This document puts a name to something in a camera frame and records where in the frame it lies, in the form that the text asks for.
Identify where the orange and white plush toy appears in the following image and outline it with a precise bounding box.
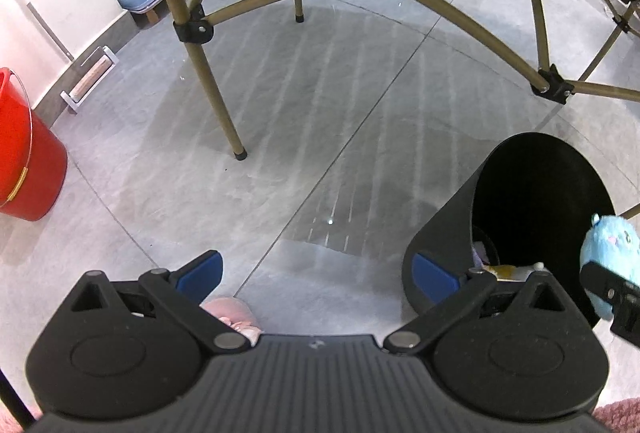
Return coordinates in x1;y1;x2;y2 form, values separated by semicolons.
480;263;548;285

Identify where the blue plush toy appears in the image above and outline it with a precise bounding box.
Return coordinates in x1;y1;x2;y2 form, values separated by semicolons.
579;213;640;321

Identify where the black cable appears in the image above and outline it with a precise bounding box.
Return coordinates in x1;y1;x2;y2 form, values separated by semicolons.
0;368;33;431

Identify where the tan folding table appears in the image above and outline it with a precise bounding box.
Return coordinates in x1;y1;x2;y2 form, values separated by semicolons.
0;0;640;161

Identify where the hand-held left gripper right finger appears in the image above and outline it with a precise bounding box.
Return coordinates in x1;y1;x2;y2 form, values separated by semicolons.
382;252;568;355

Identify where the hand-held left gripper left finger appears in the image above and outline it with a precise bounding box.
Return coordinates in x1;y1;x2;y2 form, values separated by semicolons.
70;249;253;355

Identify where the pink fuzzy cloth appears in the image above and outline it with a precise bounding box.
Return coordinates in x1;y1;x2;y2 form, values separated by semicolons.
592;397;640;433

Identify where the red bucket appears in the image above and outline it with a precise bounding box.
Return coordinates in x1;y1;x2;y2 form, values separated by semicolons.
0;67;68;221

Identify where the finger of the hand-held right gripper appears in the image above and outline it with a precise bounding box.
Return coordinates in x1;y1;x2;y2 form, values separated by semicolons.
580;261;640;344

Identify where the black trash bin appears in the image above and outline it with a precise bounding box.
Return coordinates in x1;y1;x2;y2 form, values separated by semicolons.
401;132;617;329

